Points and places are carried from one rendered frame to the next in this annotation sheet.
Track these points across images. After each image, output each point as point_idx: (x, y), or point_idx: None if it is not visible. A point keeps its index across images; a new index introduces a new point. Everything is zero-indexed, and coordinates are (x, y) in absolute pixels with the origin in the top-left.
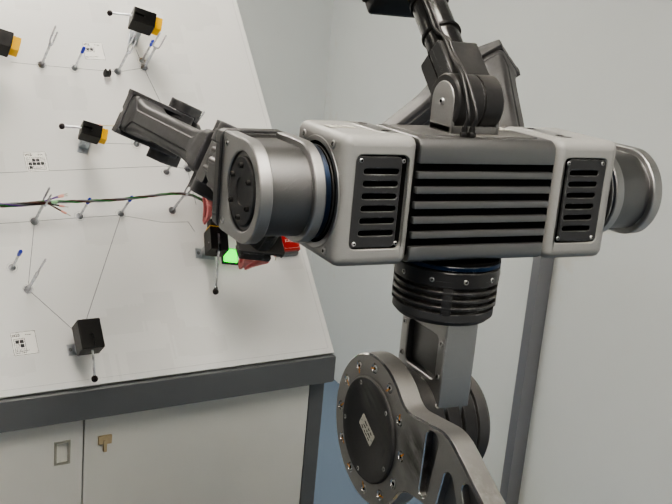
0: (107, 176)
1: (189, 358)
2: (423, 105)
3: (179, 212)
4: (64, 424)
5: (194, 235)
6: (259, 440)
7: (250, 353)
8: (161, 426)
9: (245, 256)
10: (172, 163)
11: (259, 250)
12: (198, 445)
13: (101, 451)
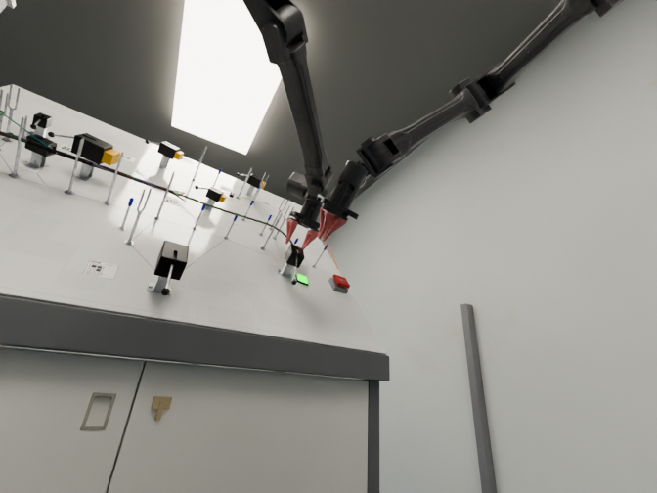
0: (221, 222)
1: (269, 326)
2: (456, 98)
3: (267, 251)
4: (114, 370)
5: (277, 263)
6: (328, 440)
7: (322, 336)
8: (231, 400)
9: (328, 207)
10: (283, 46)
11: (339, 204)
12: (268, 434)
13: (153, 420)
